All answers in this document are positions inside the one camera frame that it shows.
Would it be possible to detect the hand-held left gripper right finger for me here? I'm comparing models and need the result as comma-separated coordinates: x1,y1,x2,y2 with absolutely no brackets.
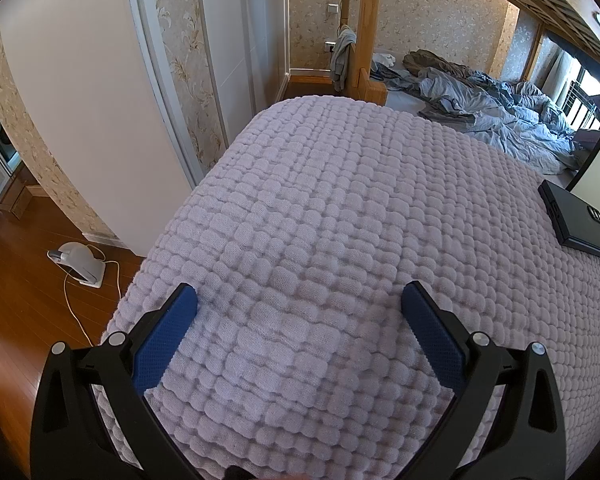
401,281,567,480

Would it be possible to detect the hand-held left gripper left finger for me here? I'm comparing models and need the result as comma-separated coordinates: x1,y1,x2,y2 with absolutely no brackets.
30,282,201,480

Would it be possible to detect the white floor device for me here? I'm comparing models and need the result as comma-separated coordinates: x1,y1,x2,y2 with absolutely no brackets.
47,241,106,289

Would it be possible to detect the lilac quilted blanket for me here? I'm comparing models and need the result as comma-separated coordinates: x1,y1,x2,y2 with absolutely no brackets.
100,95,600,480

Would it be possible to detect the black flat case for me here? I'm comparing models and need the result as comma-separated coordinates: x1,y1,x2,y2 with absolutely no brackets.
537,180,600,261

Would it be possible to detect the wooden box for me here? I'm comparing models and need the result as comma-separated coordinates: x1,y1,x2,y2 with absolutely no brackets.
0,180,36,221

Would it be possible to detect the blue crumpled duvet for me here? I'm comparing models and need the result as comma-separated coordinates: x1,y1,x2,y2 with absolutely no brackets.
380,65,588,173

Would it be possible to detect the black window railing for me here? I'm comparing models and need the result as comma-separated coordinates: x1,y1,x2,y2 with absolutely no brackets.
565,80,600,131

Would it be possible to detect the brown blanket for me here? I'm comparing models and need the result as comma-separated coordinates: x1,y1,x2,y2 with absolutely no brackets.
404,49,486,78

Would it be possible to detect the grey hanging garment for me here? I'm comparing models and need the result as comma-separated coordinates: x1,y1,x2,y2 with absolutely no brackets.
329,25,357,92

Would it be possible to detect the white wardrobe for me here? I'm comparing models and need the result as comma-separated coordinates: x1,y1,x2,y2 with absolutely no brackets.
195,0,293,161

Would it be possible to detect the white cable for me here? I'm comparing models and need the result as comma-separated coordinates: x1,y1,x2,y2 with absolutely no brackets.
62,245,121,346

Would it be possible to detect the wooden bunk bed frame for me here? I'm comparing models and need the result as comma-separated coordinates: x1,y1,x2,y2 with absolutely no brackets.
340,0,600,106

